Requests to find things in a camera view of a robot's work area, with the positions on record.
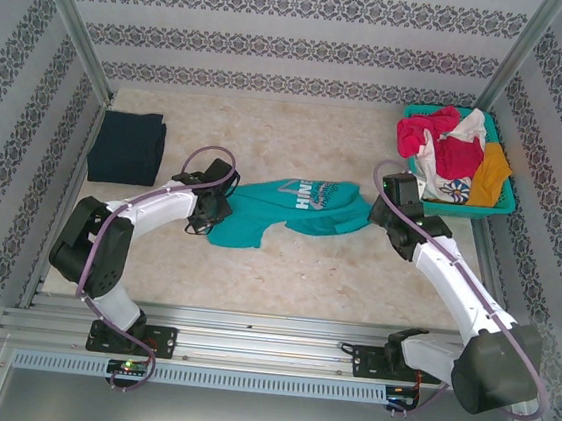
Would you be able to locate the aluminium side rail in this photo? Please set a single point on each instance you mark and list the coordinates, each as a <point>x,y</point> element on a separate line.
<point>73,188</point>
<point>488,247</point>

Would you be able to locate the folded navy t-shirt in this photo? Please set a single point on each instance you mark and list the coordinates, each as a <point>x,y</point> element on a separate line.
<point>126,149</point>

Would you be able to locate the aluminium rail frame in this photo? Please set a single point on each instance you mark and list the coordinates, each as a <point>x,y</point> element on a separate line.
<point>267,345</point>

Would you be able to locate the crumpled pink t-shirt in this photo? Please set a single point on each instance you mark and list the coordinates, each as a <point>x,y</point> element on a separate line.
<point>460,156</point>

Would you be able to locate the aluminium corner post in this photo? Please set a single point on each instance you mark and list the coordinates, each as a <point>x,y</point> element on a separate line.
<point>77,23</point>
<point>517,54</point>

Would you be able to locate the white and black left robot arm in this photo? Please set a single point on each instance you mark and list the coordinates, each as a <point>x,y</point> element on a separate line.
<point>161,205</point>

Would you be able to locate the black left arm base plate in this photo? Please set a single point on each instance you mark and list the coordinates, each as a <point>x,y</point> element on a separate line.
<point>162,339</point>

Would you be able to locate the right controller circuit board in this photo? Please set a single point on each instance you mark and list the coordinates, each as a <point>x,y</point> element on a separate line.
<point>402,396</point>

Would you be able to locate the orange t-shirt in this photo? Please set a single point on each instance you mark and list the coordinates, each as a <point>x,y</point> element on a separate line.
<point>491,172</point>

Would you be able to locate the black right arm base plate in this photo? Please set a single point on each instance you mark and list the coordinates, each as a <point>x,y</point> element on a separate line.
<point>366,360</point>

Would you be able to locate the white floral print t-shirt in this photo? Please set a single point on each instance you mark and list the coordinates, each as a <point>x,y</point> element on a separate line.
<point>431,172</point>

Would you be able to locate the teal printed t-shirt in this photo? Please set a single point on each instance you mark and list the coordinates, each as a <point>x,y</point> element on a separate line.
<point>261,208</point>

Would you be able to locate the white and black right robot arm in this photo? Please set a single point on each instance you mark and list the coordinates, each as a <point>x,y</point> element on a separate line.
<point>454,284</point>

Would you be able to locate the teal plastic basket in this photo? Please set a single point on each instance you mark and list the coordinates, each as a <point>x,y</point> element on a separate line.
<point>462,210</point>

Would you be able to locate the left controller circuit board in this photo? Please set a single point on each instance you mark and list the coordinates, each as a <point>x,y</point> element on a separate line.
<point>129,366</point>

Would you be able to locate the controller circuit board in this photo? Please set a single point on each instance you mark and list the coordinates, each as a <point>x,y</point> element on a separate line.
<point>402,396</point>
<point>129,366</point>

